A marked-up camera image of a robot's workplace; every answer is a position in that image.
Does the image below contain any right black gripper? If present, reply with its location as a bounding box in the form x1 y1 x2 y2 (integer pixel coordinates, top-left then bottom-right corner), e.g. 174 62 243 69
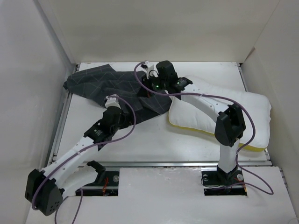
137 73 168 98

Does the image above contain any dark grey checked pillowcase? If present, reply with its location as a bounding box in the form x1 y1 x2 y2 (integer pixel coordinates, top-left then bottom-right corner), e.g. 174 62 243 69
63 64 172 124

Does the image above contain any white pillow yellow edge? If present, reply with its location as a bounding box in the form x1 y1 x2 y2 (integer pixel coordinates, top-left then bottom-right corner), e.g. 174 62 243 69
168 76 271 152

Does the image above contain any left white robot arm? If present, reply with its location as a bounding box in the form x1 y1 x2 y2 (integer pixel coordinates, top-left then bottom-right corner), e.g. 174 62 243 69
25 105 123 216

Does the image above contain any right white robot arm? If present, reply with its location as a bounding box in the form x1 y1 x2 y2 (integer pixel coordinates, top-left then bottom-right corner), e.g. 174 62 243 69
141 61 246 184

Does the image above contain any white foam front board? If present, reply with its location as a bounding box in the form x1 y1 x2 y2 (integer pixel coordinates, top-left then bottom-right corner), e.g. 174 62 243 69
24 166 297 224

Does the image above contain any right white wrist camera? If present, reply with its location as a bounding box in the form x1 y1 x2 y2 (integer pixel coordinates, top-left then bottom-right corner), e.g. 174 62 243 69
141 61 155 77

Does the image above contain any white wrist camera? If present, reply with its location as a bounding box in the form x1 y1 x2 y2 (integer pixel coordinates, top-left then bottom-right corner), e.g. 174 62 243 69
141 61 155 77
105 94 121 109

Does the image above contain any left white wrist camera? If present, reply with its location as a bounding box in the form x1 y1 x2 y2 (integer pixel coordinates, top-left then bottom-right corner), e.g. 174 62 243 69
105 94 121 109

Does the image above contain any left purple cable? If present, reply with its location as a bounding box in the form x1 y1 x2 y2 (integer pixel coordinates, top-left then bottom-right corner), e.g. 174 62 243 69
31 94 137 224

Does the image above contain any purple cable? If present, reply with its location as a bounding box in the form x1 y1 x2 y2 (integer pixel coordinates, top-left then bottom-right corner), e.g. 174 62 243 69
31 94 137 224
134 62 274 196

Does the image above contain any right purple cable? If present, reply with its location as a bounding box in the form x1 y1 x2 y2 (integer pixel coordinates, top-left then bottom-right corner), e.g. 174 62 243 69
134 62 274 196

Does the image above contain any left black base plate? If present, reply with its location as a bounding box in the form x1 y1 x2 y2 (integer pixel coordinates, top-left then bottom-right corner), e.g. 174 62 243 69
82 170 120 196

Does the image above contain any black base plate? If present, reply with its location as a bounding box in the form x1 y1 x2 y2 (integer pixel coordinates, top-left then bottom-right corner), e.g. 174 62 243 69
201 170 247 196
82 170 120 196

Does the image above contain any aluminium front rail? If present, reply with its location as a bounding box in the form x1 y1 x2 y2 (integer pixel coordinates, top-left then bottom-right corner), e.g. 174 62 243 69
48 160 273 168

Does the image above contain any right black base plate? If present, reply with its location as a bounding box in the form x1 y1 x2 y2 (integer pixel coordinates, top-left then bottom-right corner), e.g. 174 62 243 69
201 170 247 196

